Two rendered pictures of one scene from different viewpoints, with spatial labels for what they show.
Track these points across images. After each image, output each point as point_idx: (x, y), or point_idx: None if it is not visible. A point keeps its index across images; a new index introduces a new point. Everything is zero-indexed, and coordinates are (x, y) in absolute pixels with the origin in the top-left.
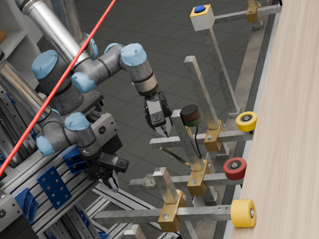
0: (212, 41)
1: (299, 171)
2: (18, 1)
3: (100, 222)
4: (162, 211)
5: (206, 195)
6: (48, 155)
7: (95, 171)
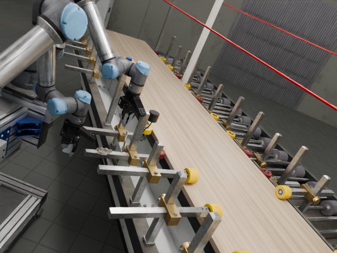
0: (125, 80)
1: (192, 159)
2: None
3: (101, 173)
4: (150, 169)
5: None
6: (57, 115)
7: (72, 137)
